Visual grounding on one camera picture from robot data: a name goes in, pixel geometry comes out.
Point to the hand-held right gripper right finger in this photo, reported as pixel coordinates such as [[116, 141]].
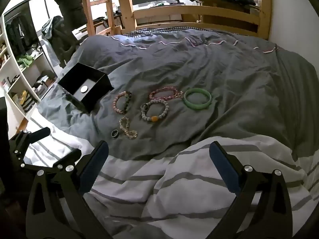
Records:
[[224, 168]]

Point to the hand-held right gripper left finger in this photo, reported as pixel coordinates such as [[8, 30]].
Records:
[[94, 165]]

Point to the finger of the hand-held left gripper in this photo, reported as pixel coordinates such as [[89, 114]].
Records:
[[39, 133], [72, 154]]

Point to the black square box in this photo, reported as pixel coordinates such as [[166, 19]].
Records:
[[99, 97]]

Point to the green jade bangle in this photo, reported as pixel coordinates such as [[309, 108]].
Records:
[[197, 106]]

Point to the white shelf wardrobe unit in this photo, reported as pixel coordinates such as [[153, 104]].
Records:
[[17, 79]]

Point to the white grey striped blanket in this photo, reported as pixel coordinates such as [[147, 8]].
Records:
[[149, 179]]

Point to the small silver disc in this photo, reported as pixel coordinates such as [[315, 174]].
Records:
[[84, 89]]

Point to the green cloth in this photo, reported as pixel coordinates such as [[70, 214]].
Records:
[[26, 60]]

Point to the black office chair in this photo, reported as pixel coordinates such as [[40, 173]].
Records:
[[63, 44]]

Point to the hanging dark wardrobe clothes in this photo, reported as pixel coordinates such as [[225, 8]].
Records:
[[20, 32]]

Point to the grey duvet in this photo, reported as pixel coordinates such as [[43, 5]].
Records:
[[224, 67]]

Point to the denim jacket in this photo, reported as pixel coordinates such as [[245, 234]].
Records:
[[48, 28]]

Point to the wooden ladder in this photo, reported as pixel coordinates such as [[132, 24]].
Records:
[[90, 17]]

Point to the hanging dark coat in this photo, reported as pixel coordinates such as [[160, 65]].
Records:
[[69, 2]]

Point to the checkered bed sheet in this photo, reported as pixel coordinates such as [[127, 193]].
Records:
[[154, 29]]

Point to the wooden bed frame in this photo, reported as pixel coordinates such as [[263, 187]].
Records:
[[199, 10]]

